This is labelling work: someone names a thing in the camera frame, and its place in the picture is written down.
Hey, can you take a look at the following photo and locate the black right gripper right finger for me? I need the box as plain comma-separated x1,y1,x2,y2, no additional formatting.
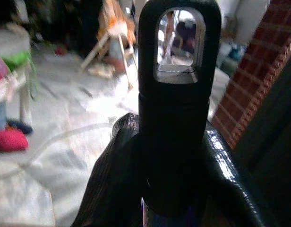
202,122,271,227

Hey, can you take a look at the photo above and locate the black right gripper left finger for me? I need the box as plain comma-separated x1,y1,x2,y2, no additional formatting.
71,112,146,227

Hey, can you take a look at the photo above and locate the black broom handle with loop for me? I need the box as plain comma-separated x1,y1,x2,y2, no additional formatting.
137,0,222,227

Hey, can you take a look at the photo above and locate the red brick pillar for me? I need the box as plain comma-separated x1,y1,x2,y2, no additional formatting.
210,0,291,149

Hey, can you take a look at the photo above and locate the dark blue slipper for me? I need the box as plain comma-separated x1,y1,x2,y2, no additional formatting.
6,120,34,135

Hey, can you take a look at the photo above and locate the pink slipper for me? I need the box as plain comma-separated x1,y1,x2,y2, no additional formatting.
0,129,30,152

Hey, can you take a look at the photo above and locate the wooden folding easel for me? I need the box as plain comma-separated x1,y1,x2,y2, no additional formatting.
78,0,139,90

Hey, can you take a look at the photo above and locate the white table with clutter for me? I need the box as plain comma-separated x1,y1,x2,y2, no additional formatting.
0,23,40,123

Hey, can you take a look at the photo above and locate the white hose on floor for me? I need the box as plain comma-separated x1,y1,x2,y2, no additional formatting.
0,122,114,180

